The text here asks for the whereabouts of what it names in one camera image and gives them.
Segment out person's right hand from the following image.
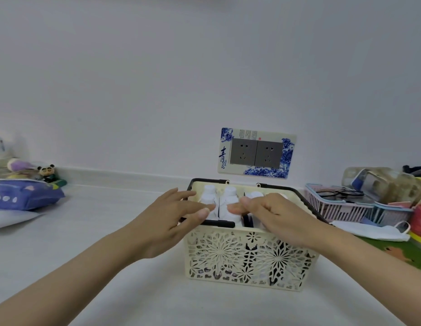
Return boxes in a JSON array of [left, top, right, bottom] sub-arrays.
[[229, 194, 325, 248]]

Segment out person's left hand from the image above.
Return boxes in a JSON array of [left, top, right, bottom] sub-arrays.
[[129, 188, 211, 260]]

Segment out person's left forearm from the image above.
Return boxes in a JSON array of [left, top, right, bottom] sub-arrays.
[[0, 227, 153, 326]]

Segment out person's right forearm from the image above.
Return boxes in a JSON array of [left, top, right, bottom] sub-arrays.
[[299, 223, 421, 326]]

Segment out cream cutout plastic basket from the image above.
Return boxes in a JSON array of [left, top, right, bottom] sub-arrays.
[[183, 180, 321, 292]]

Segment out blue floral socket surround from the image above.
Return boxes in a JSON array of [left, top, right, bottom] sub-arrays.
[[217, 127, 297, 180]]

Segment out pink slatted basket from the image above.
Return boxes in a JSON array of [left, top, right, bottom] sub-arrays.
[[305, 183, 376, 223]]

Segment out black eyeglasses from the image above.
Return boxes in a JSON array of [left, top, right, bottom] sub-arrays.
[[315, 187, 366, 201]]

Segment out white face mask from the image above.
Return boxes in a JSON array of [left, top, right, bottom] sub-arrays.
[[331, 220, 411, 242]]

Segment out blue-rimmed slatted container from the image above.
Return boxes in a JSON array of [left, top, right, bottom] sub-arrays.
[[373, 201, 415, 228]]

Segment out panda figurine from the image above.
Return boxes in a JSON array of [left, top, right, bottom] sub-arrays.
[[37, 164, 67, 187]]

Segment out green patterned mat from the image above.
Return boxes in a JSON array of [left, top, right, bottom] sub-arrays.
[[357, 233, 421, 273]]

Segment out purple tissue packet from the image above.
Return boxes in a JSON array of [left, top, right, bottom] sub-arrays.
[[0, 178, 66, 212]]

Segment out red round container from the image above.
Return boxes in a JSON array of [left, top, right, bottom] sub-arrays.
[[409, 204, 421, 240]]

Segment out purple plush toy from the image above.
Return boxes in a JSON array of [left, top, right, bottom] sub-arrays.
[[6, 158, 32, 172]]

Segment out white soft packet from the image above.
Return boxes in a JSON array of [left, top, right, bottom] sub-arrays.
[[0, 210, 45, 230]]

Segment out black basket handle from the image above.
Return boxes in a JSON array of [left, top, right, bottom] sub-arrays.
[[188, 179, 334, 226], [181, 217, 237, 229]]

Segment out grey double wall socket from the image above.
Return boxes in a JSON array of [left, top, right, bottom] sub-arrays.
[[230, 138, 283, 168]]

